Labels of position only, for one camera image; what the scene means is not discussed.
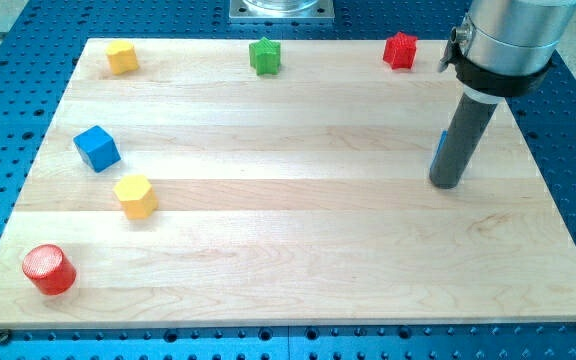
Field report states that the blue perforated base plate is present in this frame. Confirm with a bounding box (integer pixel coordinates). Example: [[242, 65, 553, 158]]
[[0, 1, 576, 359]]

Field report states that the red cylinder block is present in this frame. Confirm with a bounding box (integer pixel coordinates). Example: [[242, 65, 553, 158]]
[[22, 244, 77, 296]]

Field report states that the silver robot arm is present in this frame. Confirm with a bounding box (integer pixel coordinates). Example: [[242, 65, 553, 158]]
[[429, 0, 576, 189]]

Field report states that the red star block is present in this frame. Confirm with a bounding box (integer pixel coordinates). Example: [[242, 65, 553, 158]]
[[382, 32, 418, 69]]

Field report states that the yellow hexagon block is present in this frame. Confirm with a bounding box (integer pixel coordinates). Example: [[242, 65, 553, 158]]
[[113, 174, 159, 220]]

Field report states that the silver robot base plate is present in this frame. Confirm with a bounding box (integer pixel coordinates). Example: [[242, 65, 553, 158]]
[[228, 0, 335, 23]]

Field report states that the blue cube block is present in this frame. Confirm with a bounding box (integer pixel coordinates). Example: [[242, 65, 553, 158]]
[[73, 125, 121, 173]]

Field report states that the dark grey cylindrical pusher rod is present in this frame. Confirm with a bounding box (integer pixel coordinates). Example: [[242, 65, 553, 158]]
[[429, 93, 498, 189]]

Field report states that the wooden board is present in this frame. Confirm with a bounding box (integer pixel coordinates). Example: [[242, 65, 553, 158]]
[[0, 38, 576, 329]]

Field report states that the blue block behind rod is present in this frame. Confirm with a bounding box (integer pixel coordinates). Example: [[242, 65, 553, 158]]
[[430, 129, 448, 170]]

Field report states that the yellow rounded block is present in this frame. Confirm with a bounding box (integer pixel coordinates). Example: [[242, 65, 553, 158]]
[[105, 40, 139, 75]]

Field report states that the green star block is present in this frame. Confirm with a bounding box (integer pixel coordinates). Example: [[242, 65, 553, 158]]
[[248, 37, 281, 75]]

